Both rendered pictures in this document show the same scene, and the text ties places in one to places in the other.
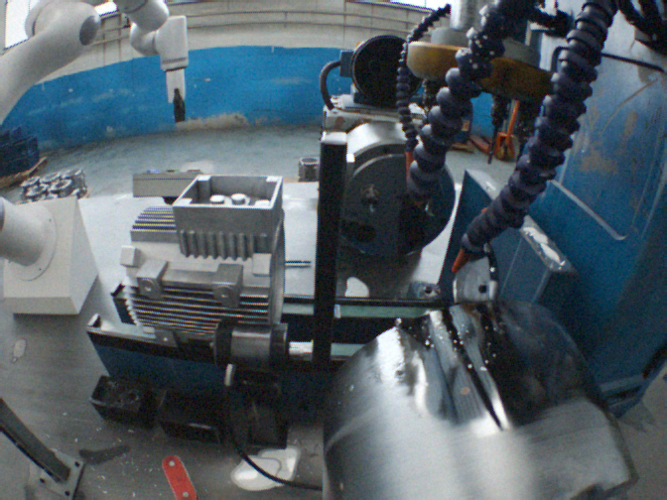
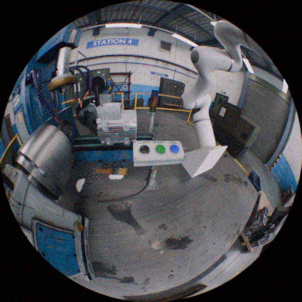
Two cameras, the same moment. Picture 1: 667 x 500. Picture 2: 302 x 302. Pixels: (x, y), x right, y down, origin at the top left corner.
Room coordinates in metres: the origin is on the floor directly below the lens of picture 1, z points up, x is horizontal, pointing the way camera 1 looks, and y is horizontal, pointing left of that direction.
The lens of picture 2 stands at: (0.86, 0.28, 1.24)
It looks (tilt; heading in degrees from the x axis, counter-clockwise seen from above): 40 degrees down; 168
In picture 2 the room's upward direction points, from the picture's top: 8 degrees clockwise
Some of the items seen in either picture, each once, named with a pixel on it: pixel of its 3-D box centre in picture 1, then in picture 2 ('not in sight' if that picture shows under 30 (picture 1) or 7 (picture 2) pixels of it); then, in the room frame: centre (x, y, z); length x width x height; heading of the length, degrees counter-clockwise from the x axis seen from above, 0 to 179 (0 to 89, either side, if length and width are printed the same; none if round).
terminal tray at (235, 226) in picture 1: (231, 214); (110, 111); (0.39, 0.13, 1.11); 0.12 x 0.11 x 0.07; 92
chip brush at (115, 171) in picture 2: not in sight; (111, 171); (0.55, 0.12, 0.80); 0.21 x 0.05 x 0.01; 90
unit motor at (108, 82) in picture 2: not in sight; (105, 93); (-0.23, -0.11, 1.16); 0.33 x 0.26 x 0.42; 2
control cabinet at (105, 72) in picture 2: not in sight; (100, 94); (-2.75, -1.20, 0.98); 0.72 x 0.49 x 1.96; 103
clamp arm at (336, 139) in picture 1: (324, 274); (98, 105); (0.26, 0.01, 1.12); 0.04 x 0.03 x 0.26; 92
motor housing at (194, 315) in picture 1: (211, 273); (118, 126); (0.39, 0.17, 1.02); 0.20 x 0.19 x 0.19; 92
